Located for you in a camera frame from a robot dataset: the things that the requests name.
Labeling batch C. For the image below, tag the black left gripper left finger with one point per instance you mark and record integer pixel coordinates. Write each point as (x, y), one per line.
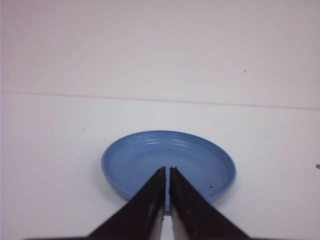
(141, 218)

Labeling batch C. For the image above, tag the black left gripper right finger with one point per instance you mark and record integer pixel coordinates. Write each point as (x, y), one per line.
(193, 218)

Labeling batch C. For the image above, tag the blue round plate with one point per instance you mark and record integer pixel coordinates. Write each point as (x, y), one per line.
(130, 161)

